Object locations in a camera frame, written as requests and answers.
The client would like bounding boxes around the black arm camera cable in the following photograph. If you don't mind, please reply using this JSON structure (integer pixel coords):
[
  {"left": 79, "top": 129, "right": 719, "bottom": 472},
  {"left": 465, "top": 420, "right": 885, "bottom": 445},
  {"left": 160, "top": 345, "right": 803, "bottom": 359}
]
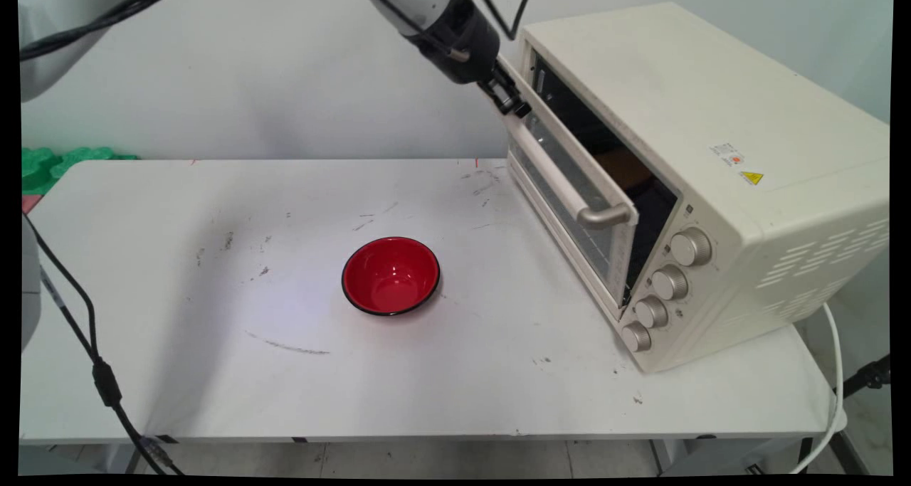
[{"left": 20, "top": 0, "right": 536, "bottom": 63}]

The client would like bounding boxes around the glass oven door with handle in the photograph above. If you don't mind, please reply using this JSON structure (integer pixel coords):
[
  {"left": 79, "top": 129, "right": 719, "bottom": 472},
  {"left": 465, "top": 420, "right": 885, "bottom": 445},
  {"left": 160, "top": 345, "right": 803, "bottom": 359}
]
[{"left": 497, "top": 53, "right": 640, "bottom": 310}]

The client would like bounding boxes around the black tripod stand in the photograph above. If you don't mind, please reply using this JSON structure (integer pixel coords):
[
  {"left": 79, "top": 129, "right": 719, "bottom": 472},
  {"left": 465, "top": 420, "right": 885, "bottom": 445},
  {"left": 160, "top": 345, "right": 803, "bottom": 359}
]
[{"left": 829, "top": 354, "right": 892, "bottom": 476}]

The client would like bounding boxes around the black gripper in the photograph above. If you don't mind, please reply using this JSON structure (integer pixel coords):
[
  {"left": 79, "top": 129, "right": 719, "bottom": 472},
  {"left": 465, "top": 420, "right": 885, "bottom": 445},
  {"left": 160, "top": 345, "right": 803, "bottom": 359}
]
[{"left": 409, "top": 0, "right": 533, "bottom": 119}]

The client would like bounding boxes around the white label sticker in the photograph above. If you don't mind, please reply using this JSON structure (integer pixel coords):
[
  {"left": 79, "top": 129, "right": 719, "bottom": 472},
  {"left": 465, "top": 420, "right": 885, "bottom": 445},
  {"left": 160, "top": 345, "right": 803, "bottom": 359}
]
[{"left": 710, "top": 142, "right": 746, "bottom": 167}]

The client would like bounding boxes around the cream toaster oven body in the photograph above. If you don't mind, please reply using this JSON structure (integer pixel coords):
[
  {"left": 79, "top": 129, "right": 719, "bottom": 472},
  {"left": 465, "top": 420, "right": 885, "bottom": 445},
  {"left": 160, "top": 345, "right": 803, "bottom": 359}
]
[{"left": 518, "top": 2, "right": 890, "bottom": 374}]

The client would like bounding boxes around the green foam block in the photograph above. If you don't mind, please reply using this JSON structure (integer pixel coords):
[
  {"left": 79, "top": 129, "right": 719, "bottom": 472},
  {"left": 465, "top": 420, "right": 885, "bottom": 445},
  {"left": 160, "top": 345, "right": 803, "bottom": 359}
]
[{"left": 21, "top": 147, "right": 139, "bottom": 195}]

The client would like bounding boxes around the white power cable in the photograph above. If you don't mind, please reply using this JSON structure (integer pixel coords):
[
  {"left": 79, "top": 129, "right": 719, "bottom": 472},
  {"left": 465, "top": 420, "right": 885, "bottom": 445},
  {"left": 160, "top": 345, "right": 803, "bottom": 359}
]
[{"left": 790, "top": 302, "right": 848, "bottom": 476}]

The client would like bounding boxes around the large silver oven knob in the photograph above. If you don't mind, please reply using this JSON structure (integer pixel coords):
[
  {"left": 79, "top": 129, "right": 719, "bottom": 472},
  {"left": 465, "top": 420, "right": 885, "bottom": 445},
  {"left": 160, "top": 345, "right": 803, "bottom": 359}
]
[{"left": 670, "top": 227, "right": 714, "bottom": 268}]

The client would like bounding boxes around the red bowl with black rim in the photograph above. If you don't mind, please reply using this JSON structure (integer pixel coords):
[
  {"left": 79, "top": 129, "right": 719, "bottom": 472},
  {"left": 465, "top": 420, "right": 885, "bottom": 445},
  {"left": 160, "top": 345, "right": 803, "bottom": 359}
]
[{"left": 342, "top": 236, "right": 441, "bottom": 317}]

